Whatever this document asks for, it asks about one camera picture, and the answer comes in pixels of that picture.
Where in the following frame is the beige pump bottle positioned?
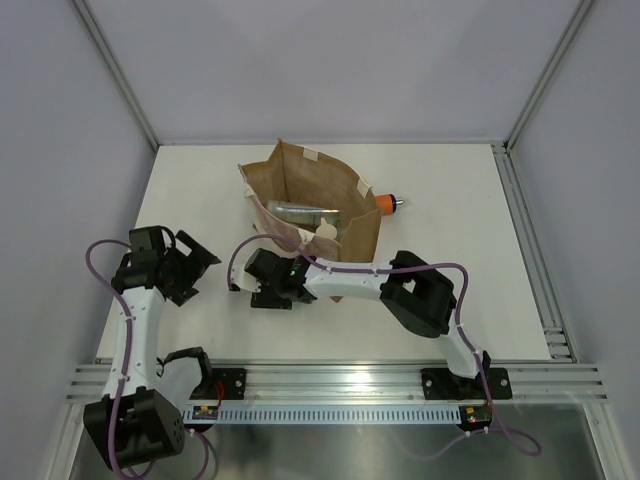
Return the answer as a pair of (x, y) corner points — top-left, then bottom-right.
(315, 218), (338, 240)

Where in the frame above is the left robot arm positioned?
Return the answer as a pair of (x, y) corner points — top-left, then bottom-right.
(83, 225), (225, 479)

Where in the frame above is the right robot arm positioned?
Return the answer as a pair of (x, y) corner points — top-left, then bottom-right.
(231, 248), (491, 401)

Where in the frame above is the brown canvas tote bag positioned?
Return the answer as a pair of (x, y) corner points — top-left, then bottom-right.
(239, 140), (383, 263)

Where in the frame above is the orange spray bottle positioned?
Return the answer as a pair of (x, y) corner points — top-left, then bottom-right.
(376, 194), (405, 216)

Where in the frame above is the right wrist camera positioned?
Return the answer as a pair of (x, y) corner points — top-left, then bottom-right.
(227, 263), (261, 293)

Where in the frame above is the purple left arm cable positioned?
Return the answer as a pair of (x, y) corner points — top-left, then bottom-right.
(85, 238), (219, 479)

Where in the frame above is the aluminium front rail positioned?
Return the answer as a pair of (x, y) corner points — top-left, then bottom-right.
(64, 362), (609, 406)

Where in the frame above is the aluminium rail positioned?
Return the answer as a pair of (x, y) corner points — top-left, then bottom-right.
(491, 144), (578, 363)
(64, 362), (609, 406)

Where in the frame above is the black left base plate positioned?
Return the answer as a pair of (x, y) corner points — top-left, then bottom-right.
(204, 367), (247, 401)

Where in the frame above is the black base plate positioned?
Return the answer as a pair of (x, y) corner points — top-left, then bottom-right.
(204, 367), (247, 401)
(421, 367), (513, 401)

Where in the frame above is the white slotted cable duct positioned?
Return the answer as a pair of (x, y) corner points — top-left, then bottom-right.
(183, 404), (461, 425)

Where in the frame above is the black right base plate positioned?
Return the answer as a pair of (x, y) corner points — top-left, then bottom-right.
(421, 367), (513, 401)

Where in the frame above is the left aluminium frame post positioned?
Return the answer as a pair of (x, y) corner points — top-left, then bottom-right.
(69, 0), (161, 153)

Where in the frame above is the aluminium frame post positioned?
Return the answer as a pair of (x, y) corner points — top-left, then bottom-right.
(503, 0), (598, 153)
(69, 0), (161, 153)

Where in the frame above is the right side aluminium rail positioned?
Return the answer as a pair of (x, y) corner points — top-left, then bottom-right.
(491, 144), (578, 363)

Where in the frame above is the right aluminium frame post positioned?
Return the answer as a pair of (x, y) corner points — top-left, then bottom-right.
(503, 0), (598, 153)

